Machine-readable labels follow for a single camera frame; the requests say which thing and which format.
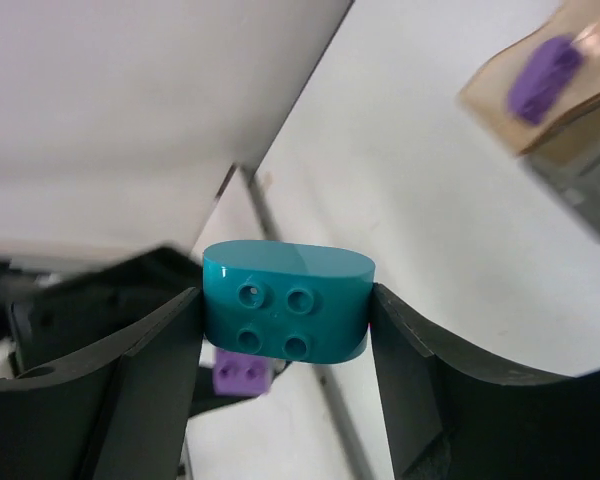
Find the grey transparent container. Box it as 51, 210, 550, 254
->
524, 138, 600, 239

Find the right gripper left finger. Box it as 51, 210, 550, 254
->
0, 288, 202, 479

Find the small purple lego brick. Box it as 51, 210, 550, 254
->
212, 348, 274, 397

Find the purple curved boat lego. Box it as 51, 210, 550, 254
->
507, 35, 584, 126

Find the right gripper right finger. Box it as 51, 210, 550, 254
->
369, 284, 600, 479

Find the amber transparent container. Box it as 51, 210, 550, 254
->
459, 1, 600, 156

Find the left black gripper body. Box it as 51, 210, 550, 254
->
0, 246, 202, 374

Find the teal rounded lego brick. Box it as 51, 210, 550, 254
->
203, 240, 376, 364

